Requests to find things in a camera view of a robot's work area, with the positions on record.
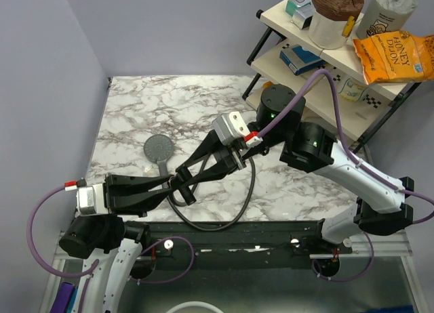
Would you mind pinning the grey cylindrical canister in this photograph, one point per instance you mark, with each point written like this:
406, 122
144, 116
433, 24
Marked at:
384, 16

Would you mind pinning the silver small box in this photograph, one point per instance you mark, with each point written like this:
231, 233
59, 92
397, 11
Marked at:
302, 16

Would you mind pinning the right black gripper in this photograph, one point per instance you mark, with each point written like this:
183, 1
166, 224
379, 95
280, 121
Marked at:
223, 167

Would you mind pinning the orange honey dijon bag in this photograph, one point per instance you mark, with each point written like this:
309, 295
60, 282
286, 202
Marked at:
395, 57

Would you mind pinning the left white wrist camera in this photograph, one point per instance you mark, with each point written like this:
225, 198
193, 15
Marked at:
90, 198

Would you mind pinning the grey shower head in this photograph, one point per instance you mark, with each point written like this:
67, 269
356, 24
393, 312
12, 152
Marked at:
159, 149

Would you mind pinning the blue box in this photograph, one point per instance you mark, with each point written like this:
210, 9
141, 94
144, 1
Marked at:
299, 60

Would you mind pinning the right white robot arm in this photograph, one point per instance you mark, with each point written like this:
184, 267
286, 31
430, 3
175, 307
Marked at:
380, 208

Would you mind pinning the purple box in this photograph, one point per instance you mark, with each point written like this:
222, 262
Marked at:
64, 299

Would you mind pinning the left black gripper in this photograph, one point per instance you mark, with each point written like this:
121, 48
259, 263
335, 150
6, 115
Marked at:
128, 194

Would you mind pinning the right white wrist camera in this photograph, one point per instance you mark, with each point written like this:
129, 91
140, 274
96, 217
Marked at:
231, 126

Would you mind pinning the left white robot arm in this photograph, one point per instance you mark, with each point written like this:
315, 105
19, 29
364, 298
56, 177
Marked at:
96, 233

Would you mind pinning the black T-shaped fitting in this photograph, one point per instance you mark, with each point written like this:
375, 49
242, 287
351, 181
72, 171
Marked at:
181, 183

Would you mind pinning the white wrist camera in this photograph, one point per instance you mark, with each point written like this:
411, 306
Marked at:
90, 198
231, 126

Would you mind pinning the teal small box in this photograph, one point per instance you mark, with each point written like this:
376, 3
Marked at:
293, 5

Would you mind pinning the white cup brown lid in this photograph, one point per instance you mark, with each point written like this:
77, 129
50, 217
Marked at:
329, 19

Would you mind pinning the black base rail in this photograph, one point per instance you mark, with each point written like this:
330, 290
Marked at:
244, 245

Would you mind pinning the yellow clip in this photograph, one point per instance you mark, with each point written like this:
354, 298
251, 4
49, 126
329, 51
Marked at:
348, 26

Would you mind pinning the white round rim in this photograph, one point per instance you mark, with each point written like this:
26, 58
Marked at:
195, 304

